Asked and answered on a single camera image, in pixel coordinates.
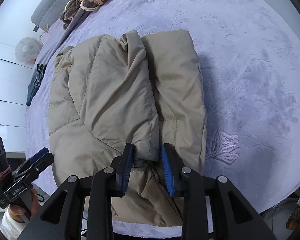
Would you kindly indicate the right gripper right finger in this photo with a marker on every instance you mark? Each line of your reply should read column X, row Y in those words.
column 172, row 165

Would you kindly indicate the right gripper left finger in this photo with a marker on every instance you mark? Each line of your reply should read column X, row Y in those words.
column 123, row 170

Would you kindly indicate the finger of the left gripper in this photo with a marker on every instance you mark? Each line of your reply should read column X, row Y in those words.
column 33, row 161
column 33, row 173

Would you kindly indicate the beige puffer jacket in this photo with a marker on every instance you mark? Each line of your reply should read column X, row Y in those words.
column 143, row 90

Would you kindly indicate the person's left hand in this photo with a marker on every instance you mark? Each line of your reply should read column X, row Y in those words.
column 17, row 209

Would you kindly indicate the folded dark blue jeans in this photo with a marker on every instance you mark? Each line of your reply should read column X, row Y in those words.
column 35, row 82

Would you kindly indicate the white patterned bag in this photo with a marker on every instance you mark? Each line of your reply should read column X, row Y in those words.
column 27, row 49

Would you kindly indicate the grey quilted headboard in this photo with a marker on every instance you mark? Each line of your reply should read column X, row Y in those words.
column 47, row 13

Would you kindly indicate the brown fuzzy garment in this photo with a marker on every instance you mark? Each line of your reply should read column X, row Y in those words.
column 69, row 12

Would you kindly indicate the lavender bedspread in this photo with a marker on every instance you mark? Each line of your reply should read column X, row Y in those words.
column 249, row 54

